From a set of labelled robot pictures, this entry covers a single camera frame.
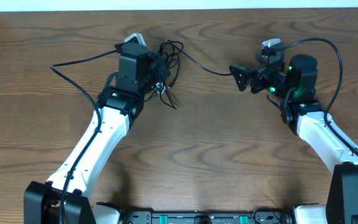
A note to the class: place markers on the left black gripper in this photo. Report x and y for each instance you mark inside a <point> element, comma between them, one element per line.
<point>155,60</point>

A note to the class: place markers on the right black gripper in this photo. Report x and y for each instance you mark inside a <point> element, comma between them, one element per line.
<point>245,72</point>

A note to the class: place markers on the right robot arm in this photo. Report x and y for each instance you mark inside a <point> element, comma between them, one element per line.
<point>306,117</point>

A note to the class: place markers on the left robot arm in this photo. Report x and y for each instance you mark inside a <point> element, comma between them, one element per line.
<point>66,195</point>

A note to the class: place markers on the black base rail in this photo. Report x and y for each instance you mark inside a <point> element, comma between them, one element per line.
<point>261,215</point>

